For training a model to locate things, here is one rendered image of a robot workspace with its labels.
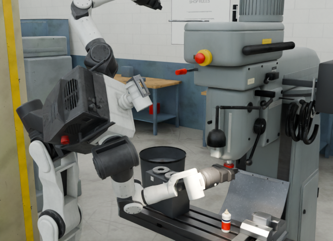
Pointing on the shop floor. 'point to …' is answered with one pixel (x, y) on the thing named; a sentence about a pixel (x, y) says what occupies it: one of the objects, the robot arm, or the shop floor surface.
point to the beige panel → (14, 132)
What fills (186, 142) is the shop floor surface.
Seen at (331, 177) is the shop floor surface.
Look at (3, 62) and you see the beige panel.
